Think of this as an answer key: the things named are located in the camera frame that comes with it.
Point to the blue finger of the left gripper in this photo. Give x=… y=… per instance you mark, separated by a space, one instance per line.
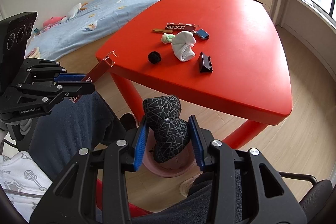
x=75 y=89
x=69 y=77

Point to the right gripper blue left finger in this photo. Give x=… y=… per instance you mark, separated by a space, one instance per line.
x=139 y=143

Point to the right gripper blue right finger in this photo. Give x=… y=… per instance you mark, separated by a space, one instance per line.
x=194 y=130

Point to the black patterned sock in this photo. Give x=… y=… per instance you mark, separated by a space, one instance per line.
x=170 y=132

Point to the small black box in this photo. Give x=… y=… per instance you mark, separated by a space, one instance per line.
x=205 y=64

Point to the small black sock ball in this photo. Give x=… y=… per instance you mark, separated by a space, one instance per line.
x=154 y=57

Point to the wooden block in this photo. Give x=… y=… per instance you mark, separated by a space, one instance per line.
x=162 y=31

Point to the green white paper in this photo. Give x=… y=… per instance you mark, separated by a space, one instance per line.
x=167 y=38

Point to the white sock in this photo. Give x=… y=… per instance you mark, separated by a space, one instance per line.
x=182 y=45

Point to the small blue box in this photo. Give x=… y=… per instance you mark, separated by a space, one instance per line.
x=202 y=34

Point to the red ISE BOX carton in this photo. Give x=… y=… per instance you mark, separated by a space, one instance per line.
x=181 y=27

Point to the pink trash bin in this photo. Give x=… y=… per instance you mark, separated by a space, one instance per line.
x=174 y=167

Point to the black shoe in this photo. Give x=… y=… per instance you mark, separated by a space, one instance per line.
x=128 y=121

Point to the person's leg dark trousers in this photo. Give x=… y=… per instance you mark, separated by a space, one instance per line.
x=70 y=127

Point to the pink plush toy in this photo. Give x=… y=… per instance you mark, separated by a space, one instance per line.
x=51 y=22

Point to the bed with blue sheet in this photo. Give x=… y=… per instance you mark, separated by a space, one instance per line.
x=100 y=18

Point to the red table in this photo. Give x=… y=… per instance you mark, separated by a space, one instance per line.
x=250 y=77

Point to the black camera box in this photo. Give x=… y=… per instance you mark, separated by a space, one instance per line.
x=15 y=31

